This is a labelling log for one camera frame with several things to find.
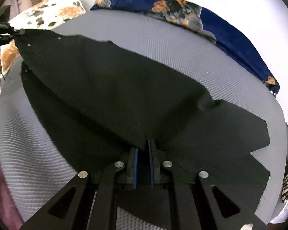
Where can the grey mesh mattress pad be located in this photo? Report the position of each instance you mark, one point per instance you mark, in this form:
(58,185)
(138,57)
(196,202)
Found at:
(158,64)

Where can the blue floral blanket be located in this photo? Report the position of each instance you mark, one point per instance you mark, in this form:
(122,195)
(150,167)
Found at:
(205,23)

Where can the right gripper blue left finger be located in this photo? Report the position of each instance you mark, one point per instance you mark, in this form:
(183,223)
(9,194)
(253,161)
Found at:
(131,170)

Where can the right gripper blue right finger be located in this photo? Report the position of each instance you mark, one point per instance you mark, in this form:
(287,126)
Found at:
(155,174)

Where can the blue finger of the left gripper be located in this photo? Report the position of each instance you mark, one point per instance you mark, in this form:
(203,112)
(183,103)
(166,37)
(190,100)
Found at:
(7,32)

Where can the black denim pants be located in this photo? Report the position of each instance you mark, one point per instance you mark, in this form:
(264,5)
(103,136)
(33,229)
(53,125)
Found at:
(134,110)

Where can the floral white orange pillow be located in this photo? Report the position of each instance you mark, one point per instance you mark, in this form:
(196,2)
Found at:
(45,15)

